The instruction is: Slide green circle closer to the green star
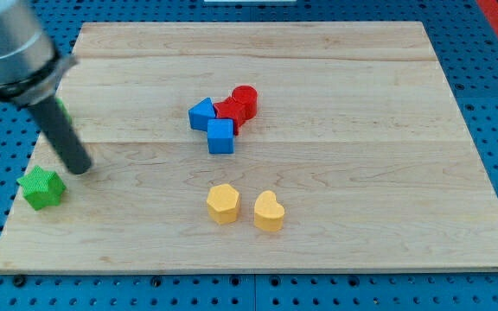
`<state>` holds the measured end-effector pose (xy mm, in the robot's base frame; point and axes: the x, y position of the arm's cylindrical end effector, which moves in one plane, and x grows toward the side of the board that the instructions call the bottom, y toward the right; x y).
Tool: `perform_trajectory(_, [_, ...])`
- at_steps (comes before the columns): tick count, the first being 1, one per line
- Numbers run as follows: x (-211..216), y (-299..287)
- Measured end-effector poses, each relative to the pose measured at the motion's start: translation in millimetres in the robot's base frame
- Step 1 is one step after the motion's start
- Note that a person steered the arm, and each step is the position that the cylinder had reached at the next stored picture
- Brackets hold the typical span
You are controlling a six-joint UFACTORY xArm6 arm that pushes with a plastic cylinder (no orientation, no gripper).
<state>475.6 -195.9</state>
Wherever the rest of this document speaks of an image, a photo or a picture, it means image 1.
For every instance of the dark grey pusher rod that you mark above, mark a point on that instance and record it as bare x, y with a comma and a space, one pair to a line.
53, 123

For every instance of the green circle block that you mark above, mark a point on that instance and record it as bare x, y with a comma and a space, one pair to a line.
63, 108

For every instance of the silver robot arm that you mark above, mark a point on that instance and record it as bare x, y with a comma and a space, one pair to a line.
31, 67

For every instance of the green star block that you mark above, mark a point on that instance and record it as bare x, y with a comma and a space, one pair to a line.
41, 188

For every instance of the red star block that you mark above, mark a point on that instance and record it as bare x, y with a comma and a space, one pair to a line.
232, 109

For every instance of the blue triangle block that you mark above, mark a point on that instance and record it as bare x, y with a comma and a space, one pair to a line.
200, 114

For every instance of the blue cube block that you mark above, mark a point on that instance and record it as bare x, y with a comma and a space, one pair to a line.
220, 137

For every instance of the yellow hexagon block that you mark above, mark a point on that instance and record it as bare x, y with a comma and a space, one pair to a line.
223, 202

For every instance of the red cylinder block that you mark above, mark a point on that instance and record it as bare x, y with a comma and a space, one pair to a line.
248, 97

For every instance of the wooden board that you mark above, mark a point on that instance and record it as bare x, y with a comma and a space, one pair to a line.
357, 133

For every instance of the yellow heart block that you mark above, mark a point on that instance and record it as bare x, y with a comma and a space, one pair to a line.
268, 213

